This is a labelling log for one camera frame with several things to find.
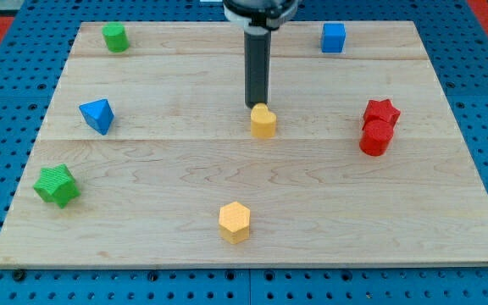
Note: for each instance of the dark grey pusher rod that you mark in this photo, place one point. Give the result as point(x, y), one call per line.
point(257, 43)

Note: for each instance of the yellow heart block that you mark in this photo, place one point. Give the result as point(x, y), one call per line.
point(263, 121)

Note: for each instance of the yellow hexagon block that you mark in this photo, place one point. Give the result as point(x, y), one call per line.
point(234, 222)

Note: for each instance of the blue cube block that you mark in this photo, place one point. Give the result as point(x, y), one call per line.
point(333, 37)

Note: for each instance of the red star block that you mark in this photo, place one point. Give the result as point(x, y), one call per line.
point(382, 110)

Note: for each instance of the green cylinder block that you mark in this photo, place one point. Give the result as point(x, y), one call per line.
point(115, 37)

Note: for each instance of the red cylinder block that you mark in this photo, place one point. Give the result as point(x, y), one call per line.
point(376, 137)

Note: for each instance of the wooden board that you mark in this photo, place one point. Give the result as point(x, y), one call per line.
point(179, 148)

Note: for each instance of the blue triangle block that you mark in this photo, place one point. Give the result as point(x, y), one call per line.
point(98, 115)

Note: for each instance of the green star block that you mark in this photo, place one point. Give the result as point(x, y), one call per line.
point(57, 185)

